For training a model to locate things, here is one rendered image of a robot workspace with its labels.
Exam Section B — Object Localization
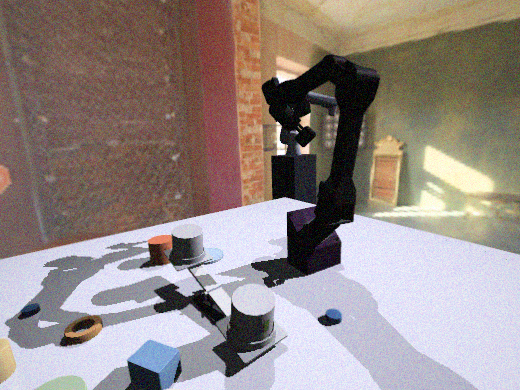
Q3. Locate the orange cylinder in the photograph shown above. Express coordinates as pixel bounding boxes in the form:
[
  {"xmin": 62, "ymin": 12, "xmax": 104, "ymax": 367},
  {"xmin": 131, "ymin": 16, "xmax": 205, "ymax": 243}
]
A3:
[{"xmin": 147, "ymin": 235, "xmax": 172, "ymax": 266}]

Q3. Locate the tan ring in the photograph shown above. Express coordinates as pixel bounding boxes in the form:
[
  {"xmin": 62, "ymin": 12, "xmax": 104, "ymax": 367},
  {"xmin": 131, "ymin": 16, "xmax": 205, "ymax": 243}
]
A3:
[{"xmin": 64, "ymin": 315, "xmax": 103, "ymax": 345}]

